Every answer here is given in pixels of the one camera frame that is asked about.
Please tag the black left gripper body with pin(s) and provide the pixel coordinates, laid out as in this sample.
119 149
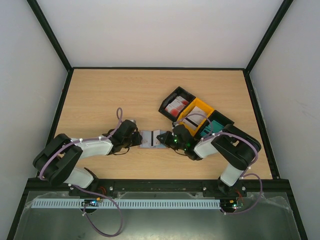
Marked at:
134 142

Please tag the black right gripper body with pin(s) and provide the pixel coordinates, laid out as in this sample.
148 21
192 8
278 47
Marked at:
165 138

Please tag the white magnetic stripe card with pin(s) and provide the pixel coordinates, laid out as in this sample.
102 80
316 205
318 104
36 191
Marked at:
154 141

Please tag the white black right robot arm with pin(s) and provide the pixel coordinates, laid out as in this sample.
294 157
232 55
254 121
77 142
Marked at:
237 147

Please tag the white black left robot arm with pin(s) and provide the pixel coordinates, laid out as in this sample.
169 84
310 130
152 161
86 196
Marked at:
56 163

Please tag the red white cards stack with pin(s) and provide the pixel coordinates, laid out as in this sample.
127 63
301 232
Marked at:
176 106

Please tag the yellow card bin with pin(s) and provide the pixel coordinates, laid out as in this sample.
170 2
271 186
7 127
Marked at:
202 105

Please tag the teal cards stack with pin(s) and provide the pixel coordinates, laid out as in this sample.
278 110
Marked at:
214 128

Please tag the black bin with teal cards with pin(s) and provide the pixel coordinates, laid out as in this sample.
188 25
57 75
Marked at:
218 120

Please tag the black card bin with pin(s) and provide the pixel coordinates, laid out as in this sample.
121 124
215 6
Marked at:
179 91

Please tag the black enclosure frame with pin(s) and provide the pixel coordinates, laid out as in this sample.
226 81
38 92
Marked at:
131 54

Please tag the black mounting rail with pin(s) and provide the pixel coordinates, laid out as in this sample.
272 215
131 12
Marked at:
209 188

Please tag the white slotted cable duct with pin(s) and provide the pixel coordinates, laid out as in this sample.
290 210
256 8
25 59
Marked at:
175 204

